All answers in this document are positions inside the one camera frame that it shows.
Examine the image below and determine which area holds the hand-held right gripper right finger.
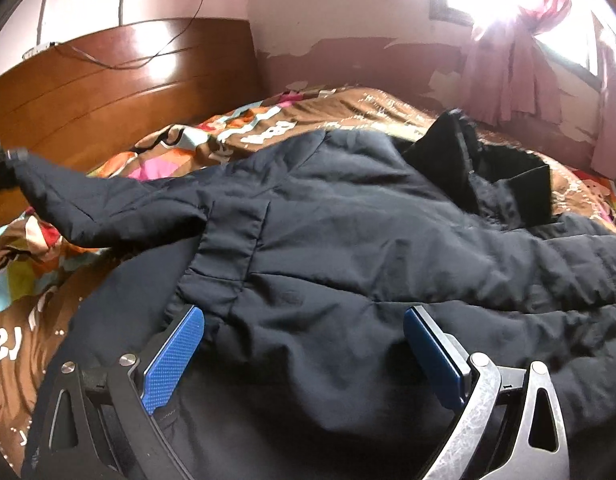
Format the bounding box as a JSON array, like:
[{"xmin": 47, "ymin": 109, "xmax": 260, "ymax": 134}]
[{"xmin": 403, "ymin": 305, "xmax": 571, "ymax": 480}]

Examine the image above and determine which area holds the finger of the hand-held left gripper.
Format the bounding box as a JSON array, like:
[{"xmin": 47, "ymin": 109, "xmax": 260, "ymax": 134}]
[{"xmin": 0, "ymin": 135, "xmax": 32, "ymax": 196}]

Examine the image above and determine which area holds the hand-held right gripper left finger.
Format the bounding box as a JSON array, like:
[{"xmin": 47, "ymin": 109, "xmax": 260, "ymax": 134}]
[{"xmin": 40, "ymin": 305, "xmax": 206, "ymax": 480}]

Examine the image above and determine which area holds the dark navy padded jacket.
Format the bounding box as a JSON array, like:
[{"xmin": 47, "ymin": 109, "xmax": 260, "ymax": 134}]
[{"xmin": 12, "ymin": 109, "xmax": 616, "ymax": 480}]

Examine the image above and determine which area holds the wooden headboard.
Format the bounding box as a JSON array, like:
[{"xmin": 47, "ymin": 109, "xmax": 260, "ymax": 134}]
[{"xmin": 0, "ymin": 17, "xmax": 263, "ymax": 236}]

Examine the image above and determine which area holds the white power strip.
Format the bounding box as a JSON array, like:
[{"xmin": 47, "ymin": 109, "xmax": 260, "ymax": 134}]
[{"xmin": 22, "ymin": 41, "xmax": 57, "ymax": 59}]

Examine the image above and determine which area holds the colourful printed blanket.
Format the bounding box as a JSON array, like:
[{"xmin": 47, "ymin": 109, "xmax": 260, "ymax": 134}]
[{"xmin": 0, "ymin": 85, "xmax": 616, "ymax": 476}]

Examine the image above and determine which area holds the pink curtain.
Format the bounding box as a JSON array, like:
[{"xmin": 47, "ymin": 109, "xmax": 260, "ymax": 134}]
[{"xmin": 460, "ymin": 0, "xmax": 616, "ymax": 183}]

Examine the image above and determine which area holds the bright window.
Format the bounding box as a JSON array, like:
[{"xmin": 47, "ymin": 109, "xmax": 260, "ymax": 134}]
[{"xmin": 428, "ymin": 0, "xmax": 616, "ymax": 91}]

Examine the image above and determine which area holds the thin black cable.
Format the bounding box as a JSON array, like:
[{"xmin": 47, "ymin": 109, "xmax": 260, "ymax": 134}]
[{"xmin": 58, "ymin": 0, "xmax": 219, "ymax": 71}]

